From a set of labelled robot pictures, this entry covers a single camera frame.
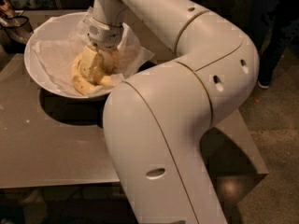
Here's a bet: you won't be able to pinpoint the brown object at table corner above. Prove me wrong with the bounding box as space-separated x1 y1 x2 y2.
0 0 33 45

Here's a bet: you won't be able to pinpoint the person leg dark trousers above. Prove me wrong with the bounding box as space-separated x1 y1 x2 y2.
249 0 299 89

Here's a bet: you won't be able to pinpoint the yellow banana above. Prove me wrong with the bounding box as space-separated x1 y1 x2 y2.
93 71 117 86
71 55 95 95

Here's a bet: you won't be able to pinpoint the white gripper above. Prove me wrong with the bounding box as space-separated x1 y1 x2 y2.
80 17 123 84

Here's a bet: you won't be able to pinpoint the white bowl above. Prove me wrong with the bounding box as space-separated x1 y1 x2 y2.
23 11 143 101

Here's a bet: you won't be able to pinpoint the white paper liner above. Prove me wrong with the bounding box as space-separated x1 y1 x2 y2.
30 7 156 98

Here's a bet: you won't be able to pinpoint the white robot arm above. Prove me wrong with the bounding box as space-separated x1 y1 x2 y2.
90 0 259 224

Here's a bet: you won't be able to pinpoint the black cable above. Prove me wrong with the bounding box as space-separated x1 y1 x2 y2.
0 10 32 44

